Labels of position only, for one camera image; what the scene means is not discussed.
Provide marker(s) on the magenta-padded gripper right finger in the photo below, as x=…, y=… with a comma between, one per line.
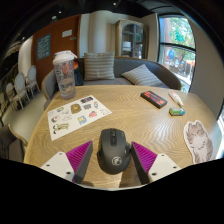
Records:
x=162, y=166

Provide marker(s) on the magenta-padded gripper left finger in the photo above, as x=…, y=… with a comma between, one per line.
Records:
x=57, y=164

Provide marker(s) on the black computer mouse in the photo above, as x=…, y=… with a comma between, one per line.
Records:
x=114, y=153

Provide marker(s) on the cat-shaped grey mouse pad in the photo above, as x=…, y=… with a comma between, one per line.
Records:
x=199, y=143

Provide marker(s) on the grey chair with wood rim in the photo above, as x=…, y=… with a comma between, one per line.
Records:
x=11, y=146

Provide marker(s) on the white sticker sheet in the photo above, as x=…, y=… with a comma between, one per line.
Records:
x=78, y=116

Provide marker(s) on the black and red flat box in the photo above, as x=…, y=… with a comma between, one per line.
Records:
x=154, y=99

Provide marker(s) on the small white tube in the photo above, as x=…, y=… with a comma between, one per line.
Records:
x=175, y=98

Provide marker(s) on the group of white chairs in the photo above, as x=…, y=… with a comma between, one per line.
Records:
x=21, y=86

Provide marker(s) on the clear shaker bottle white lid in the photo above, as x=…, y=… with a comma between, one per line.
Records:
x=65, y=78

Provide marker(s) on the black bag with orange item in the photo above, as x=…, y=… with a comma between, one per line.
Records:
x=78, y=76

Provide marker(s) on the striped flat cushion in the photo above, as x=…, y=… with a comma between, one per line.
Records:
x=141, y=76

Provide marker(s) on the grey curved sofa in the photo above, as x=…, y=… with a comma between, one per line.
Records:
x=126, y=66

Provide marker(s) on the striped square cushion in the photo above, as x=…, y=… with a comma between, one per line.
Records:
x=99, y=66

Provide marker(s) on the brown wooden door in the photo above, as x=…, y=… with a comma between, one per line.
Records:
x=60, y=46

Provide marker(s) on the blue poster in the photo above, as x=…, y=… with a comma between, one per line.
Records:
x=43, y=46

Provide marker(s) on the arched wooden shelf cabinet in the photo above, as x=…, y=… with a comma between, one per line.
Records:
x=131, y=40

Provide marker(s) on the white paper sign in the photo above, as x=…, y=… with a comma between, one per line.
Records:
x=67, y=33

